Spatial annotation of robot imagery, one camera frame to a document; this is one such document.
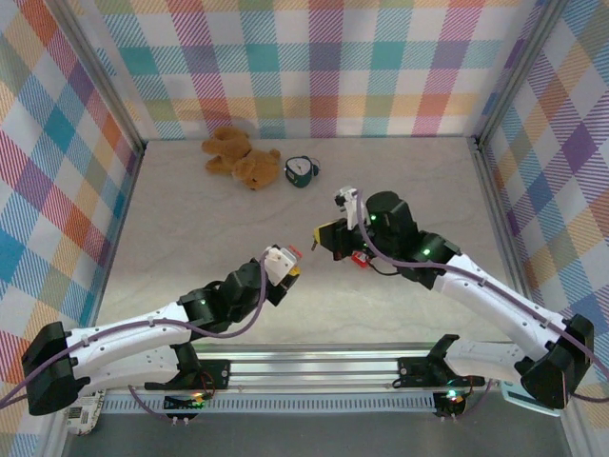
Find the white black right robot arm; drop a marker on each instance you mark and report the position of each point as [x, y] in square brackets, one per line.
[495, 295]

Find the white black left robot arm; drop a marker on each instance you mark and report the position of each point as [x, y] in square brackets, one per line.
[128, 333]

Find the dark teal alarm clock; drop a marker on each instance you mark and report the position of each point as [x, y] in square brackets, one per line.
[300, 171]

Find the tan plush teddy bear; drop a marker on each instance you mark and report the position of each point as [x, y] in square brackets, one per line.
[247, 169]

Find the black controller board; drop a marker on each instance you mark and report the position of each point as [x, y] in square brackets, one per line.
[452, 399]
[183, 403]

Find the white printed package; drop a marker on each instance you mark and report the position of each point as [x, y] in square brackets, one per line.
[85, 414]

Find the light blue card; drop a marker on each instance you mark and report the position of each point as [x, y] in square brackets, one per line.
[523, 402]

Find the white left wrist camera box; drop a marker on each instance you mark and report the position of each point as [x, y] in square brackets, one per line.
[278, 262]

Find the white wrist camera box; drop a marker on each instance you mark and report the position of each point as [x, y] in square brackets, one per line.
[349, 204]
[278, 262]

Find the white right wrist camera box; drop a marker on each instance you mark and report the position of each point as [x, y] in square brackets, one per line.
[349, 204]

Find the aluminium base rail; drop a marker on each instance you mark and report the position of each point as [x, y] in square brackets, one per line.
[314, 369]

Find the aluminium side rail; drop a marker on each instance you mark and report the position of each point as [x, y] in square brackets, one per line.
[122, 214]
[503, 214]

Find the aluminium corner post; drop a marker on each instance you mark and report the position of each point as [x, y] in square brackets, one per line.
[519, 71]
[107, 81]

